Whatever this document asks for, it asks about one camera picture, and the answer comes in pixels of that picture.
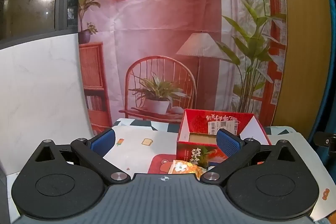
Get yellow wooden panel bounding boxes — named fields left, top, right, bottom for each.
left=270, top=0, right=332, bottom=130

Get red bear mat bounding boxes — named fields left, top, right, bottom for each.
left=148, top=153, right=179, bottom=174

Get patterned white tablecloth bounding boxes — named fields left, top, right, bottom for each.
left=0, top=118, right=336, bottom=223

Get floral orange packet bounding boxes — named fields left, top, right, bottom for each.
left=168, top=160, right=208, bottom=177

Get red cardboard box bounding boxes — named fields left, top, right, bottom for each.
left=176, top=109, right=272, bottom=170

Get white marbled board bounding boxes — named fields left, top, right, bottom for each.
left=0, top=32, right=95, bottom=177

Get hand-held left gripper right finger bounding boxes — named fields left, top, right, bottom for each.
left=200, top=128, right=313, bottom=185

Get printed room backdrop cloth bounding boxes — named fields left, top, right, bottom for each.
left=77, top=0, right=288, bottom=135

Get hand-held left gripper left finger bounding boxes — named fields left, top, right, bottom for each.
left=22, top=128, right=131, bottom=185

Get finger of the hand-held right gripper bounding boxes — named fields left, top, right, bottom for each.
left=314, top=132, right=336, bottom=154

